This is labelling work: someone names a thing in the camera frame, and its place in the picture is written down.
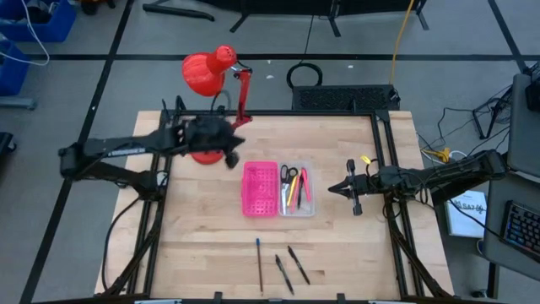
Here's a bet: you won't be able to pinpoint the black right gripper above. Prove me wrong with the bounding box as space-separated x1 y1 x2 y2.
327 159 383 216

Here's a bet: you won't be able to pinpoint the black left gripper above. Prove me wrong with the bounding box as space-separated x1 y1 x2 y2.
184 116 246 170

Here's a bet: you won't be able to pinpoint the pink pen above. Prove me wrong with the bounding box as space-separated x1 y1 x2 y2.
300 167 312 203

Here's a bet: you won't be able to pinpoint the thin pink pencil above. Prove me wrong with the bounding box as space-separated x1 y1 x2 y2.
290 175 302 214

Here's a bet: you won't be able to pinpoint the black-handled scissors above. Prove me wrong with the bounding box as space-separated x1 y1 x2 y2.
279 164 300 215

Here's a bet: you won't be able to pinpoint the thin blue-capped pen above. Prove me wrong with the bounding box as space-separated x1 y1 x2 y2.
255 237 265 296

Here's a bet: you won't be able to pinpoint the clear plastic supply box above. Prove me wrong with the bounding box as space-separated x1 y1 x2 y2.
277 162 316 218

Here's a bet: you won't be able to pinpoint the pink plastic basket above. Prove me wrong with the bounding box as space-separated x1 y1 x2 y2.
240 160 280 218

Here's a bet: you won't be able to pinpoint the red desk lamp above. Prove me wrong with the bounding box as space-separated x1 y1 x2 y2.
181 45 254 166

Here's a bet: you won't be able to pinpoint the black perforated computer case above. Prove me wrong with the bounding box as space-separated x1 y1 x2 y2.
291 84 401 111

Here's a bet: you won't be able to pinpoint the white printed booklet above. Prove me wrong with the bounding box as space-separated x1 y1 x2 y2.
445 189 489 240

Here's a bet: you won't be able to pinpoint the long black bar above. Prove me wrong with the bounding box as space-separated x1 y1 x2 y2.
142 3 216 23

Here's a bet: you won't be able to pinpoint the black partition screen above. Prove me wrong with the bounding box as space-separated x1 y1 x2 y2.
196 0 430 38

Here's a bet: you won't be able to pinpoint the grey desk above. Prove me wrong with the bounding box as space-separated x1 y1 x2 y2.
507 73 540 178
483 171 540 271

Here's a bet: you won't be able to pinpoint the black backlit keyboard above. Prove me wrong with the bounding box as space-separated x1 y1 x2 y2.
500 200 540 261

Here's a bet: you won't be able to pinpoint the black desk device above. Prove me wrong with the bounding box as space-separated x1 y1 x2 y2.
524 62 540 111

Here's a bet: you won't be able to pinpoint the blue plastic bin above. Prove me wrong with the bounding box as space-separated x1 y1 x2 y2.
0 0 78 43
0 40 31 97

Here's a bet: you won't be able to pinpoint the grey flat metal base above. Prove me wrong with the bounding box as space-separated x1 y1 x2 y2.
0 96 38 111

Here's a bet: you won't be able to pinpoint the black equipment case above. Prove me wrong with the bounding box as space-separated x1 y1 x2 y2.
0 132 17 170

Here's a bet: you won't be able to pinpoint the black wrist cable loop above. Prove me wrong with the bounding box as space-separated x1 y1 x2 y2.
209 90 234 117

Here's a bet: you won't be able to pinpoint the black aluminium table frame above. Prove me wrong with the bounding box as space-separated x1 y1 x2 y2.
103 95 455 304

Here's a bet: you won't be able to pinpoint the yellow cable plug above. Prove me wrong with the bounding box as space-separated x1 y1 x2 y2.
423 146 452 164

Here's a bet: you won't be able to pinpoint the black coiled cable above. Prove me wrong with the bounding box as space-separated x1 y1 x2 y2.
285 14 325 90

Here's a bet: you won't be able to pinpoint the black wire stand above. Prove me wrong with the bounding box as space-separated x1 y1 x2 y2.
471 84 514 140

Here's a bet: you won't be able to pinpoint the yellow cable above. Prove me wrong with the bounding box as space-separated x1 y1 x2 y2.
388 0 417 85

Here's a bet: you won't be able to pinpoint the black arm base cable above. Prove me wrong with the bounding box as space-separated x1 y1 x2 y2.
100 196 143 293

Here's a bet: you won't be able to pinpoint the white cable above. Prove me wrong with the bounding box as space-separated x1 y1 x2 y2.
0 0 51 68

